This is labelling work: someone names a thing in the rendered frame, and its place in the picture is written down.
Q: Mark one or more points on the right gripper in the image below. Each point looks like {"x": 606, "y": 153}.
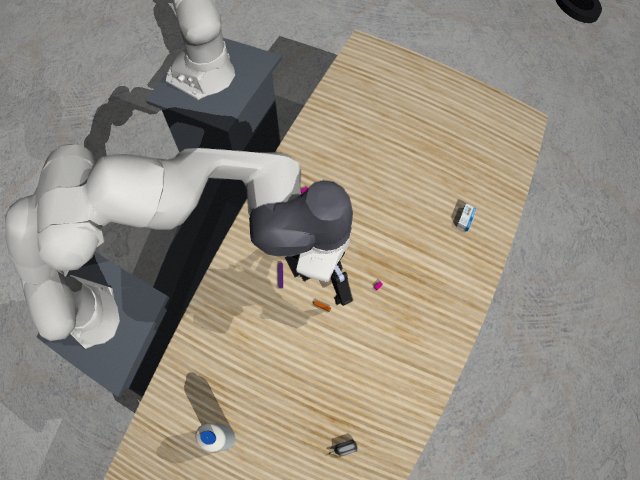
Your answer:
{"x": 340, "y": 283}

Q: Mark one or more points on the orange rod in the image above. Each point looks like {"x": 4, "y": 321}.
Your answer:
{"x": 322, "y": 306}

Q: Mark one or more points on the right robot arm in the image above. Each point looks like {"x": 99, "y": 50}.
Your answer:
{"x": 310, "y": 230}

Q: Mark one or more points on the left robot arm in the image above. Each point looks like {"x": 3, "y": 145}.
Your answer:
{"x": 206, "y": 65}

